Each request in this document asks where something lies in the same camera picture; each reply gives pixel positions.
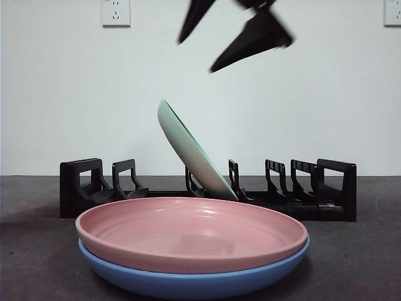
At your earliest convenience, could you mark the green round plate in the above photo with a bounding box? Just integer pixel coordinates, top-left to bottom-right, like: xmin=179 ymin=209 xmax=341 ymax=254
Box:
xmin=157 ymin=99 xmax=239 ymax=202

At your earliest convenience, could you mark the pink round plate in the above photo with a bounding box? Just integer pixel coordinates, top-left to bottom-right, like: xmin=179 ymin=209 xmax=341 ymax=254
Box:
xmin=75 ymin=197 xmax=310 ymax=275

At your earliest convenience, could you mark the white wall socket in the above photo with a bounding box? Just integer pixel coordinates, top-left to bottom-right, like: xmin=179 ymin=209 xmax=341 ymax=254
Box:
xmin=102 ymin=0 xmax=132 ymax=28
xmin=383 ymin=0 xmax=401 ymax=28

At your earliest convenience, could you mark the black plastic plate rack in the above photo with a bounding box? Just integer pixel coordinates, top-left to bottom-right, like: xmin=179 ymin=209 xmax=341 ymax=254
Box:
xmin=59 ymin=157 xmax=357 ymax=223

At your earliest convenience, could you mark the blue round plate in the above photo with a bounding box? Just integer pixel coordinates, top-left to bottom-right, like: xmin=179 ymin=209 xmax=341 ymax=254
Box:
xmin=77 ymin=235 xmax=311 ymax=293

